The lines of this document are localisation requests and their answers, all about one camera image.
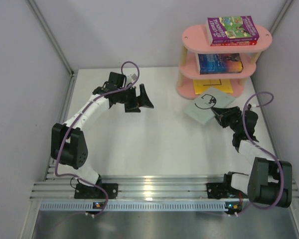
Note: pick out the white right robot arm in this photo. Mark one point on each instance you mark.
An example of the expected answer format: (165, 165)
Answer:
(269, 181)

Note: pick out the blue Jane Eyre book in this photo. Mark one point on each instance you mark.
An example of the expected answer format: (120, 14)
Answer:
(219, 63)

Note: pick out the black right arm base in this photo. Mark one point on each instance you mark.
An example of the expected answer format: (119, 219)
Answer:
(219, 190)

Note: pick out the aluminium mounting rail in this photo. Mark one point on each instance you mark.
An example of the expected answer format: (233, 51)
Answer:
(179, 187)

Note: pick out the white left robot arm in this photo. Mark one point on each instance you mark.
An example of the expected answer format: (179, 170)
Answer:
(68, 144)

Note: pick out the perforated grey cable duct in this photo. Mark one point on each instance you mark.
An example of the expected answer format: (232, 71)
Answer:
(116, 206)

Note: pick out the yellow hangman book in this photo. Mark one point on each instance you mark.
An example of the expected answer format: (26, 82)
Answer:
(201, 86)

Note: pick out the grey-green file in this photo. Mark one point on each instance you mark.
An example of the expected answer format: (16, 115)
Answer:
(200, 108)

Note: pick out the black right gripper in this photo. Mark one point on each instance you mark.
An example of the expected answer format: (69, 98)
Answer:
(224, 114)

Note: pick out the purple 117-Storey Treehouse book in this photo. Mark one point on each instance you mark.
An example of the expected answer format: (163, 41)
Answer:
(231, 29)

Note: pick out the pink three-tier shelf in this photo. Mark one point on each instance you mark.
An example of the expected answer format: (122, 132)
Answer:
(195, 41)

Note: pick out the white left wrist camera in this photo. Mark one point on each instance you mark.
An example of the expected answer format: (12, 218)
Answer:
(131, 77)

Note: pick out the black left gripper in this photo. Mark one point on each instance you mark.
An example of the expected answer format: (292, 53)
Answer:
(140, 101)

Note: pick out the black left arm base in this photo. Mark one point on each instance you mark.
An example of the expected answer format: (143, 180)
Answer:
(88, 192)

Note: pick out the red 13-Storey Treehouse book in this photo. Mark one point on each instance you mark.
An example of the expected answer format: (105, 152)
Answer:
(245, 43)

